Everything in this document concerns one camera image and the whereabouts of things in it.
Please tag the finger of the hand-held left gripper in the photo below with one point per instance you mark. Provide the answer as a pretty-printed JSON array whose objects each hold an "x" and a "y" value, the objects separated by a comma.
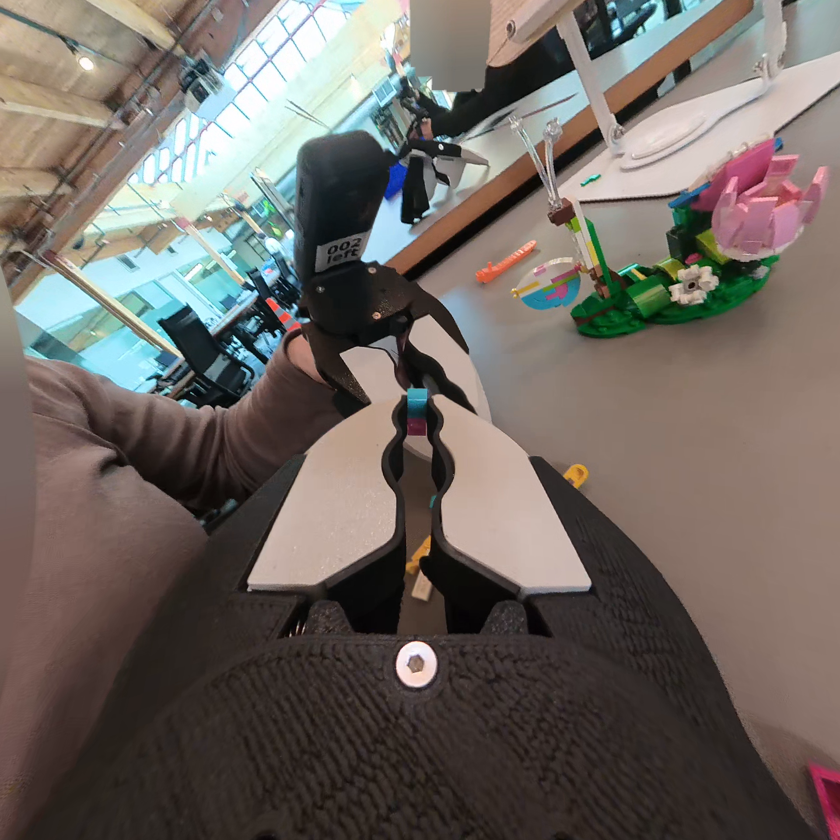
[
  {"x": 459, "y": 367},
  {"x": 374, "y": 374}
]

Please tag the blue plastic bin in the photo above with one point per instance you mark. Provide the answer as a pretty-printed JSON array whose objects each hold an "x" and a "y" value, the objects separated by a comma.
[{"x": 394, "y": 180}]

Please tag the small orange object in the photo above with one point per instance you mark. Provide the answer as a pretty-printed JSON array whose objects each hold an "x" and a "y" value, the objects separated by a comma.
[{"x": 505, "y": 262}]

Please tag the small pink lego plate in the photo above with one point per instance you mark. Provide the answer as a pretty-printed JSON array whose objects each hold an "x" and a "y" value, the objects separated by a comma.
[{"x": 420, "y": 586}]

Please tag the person's left hand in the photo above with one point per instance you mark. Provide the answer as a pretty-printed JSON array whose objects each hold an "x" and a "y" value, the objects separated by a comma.
[{"x": 302, "y": 354}]

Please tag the magenta lego slope brick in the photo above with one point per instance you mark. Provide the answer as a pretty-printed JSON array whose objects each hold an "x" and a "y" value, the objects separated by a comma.
[{"x": 825, "y": 791}]

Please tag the lego flower model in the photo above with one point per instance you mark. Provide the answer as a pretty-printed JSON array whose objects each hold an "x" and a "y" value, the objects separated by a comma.
[{"x": 722, "y": 262}]

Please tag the lego butterfly wing assembly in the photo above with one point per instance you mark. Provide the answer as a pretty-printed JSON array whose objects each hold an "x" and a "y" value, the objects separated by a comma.
[{"x": 417, "y": 410}]

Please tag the person's left forearm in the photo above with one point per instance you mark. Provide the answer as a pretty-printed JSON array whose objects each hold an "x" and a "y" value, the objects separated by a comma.
[{"x": 197, "y": 433}]

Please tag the neighbouring table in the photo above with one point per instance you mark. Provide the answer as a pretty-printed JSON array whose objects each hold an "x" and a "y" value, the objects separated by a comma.
[{"x": 525, "y": 164}]

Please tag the wooden board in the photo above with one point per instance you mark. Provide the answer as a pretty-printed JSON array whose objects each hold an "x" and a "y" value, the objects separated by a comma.
[{"x": 525, "y": 26}]

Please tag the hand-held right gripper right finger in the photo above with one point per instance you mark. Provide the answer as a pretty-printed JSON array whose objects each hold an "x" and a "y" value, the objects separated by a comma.
[{"x": 505, "y": 512}]

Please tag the black office chair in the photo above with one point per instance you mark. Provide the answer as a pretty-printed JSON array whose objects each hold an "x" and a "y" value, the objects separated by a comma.
[{"x": 203, "y": 354}]

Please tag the orange cone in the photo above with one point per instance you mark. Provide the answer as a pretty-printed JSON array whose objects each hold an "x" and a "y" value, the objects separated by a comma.
[{"x": 282, "y": 318}]

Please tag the yellow lego clip piece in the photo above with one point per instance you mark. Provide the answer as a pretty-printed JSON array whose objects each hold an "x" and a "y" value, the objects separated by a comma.
[{"x": 576, "y": 475}]

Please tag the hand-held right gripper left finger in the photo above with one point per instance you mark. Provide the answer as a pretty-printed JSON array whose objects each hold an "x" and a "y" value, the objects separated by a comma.
[{"x": 334, "y": 505}]

